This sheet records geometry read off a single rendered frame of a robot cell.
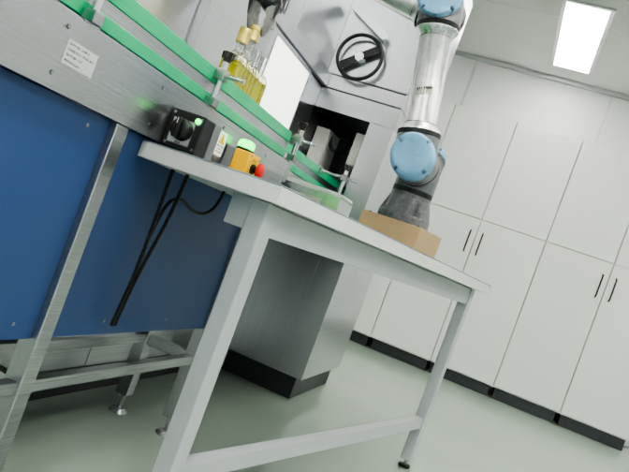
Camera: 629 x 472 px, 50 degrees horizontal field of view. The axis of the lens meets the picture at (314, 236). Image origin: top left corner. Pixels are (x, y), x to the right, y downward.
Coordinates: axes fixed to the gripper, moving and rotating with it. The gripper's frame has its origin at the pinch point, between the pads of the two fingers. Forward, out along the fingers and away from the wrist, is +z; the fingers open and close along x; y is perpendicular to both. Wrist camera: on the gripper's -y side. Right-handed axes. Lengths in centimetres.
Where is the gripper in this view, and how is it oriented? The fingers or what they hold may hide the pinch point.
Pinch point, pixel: (255, 29)
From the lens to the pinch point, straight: 202.0
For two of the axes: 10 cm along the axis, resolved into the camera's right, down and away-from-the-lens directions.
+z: -3.5, 9.4, -0.1
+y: 2.7, 1.1, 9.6
